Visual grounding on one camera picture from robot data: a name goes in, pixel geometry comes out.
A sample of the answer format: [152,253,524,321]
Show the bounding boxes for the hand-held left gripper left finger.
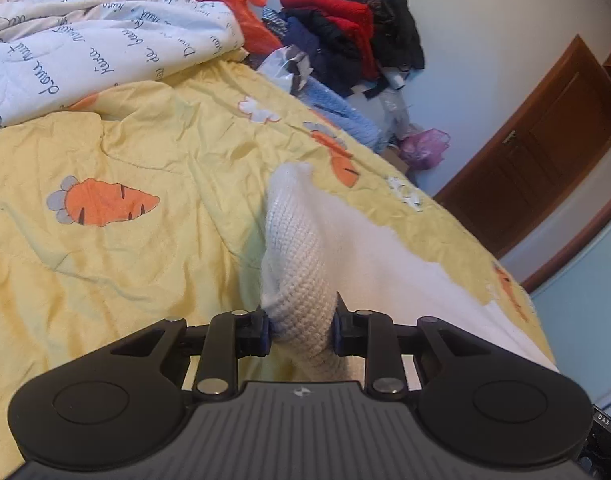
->
[108,307,275,401]

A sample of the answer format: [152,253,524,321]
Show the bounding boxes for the clear plastic bag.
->
[380,90,417,141]

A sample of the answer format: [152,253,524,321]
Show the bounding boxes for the white printed plastic bag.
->
[258,45,316,96]

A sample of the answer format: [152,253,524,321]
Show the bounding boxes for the pink plastic bag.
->
[398,129,451,171]

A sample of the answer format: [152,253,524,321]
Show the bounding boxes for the brown wooden door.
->
[433,35,611,261]

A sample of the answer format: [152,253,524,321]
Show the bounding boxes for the yellow carrot print quilt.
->
[0,57,551,471]

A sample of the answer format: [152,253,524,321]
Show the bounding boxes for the white knit sweater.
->
[258,162,561,386]

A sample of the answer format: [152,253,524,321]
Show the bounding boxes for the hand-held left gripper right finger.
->
[330,292,491,398]

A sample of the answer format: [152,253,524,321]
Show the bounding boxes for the white script print quilt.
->
[0,0,246,136]

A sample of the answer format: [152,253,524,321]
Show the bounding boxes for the light blue knit blanket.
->
[298,77,386,153]

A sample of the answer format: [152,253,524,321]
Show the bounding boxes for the pile of dark and red clothes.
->
[262,0,426,101]

